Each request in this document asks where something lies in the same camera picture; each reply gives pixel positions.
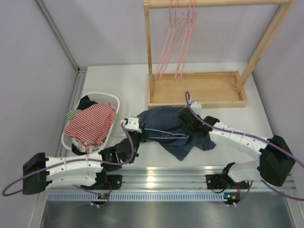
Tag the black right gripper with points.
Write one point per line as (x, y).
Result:
(185, 128)

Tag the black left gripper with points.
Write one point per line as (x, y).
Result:
(140, 135)

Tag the light blue wire hanger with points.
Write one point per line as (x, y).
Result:
(167, 135)

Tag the blue tank top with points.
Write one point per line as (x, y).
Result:
(162, 125)

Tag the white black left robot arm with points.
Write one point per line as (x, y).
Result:
(88, 171)

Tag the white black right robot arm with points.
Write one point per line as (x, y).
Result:
(271, 157)

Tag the red white striped garment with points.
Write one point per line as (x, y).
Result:
(91, 126)

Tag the wooden clothes rack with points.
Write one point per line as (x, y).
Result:
(213, 89)

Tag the dark navy garment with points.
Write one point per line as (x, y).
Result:
(85, 103)

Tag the green white striped garment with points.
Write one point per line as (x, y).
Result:
(72, 113)

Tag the aluminium corner profile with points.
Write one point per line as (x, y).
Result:
(43, 9)

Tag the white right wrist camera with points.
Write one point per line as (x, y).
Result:
(196, 106)

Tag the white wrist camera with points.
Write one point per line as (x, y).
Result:
(196, 106)
(133, 124)

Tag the aluminium mounting rail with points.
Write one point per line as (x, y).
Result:
(161, 179)

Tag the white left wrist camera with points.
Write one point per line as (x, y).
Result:
(133, 124)

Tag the slotted grey cable duct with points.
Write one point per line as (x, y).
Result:
(142, 196)

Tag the pink wire hanger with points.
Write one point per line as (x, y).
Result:
(171, 34)
(190, 22)

